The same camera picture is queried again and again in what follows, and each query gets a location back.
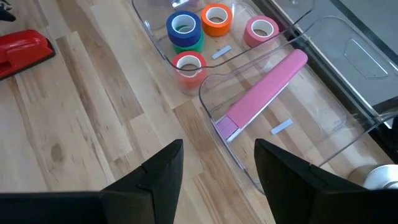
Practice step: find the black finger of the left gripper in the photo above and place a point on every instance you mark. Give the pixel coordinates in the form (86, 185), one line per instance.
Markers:
(6, 12)

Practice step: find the clear plastic bin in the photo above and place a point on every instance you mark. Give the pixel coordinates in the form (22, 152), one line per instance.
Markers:
(311, 102)
(149, 18)

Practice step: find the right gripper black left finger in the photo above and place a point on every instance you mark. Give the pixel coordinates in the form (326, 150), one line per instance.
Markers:
(155, 196)

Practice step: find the pink tape roll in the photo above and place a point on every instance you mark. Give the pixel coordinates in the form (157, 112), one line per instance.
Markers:
(258, 40)

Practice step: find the green tape roll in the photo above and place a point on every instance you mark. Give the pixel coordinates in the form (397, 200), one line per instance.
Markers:
(196, 46)

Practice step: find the red tape roll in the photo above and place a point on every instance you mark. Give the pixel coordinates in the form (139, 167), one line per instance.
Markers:
(189, 82)

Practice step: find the blue tape roll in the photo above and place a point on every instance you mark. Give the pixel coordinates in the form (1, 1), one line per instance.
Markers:
(174, 34)

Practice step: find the red stapler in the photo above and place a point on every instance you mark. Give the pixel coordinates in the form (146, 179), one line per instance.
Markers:
(21, 51)

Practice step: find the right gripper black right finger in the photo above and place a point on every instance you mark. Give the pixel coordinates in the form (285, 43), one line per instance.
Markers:
(295, 196)

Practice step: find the small grey strip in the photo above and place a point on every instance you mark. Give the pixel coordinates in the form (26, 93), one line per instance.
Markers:
(281, 126)
(221, 52)

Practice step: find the pink eraser block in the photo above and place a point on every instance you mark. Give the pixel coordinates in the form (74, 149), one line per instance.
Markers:
(264, 90)

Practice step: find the orange tape roll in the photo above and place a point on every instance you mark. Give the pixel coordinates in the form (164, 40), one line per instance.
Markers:
(214, 29)

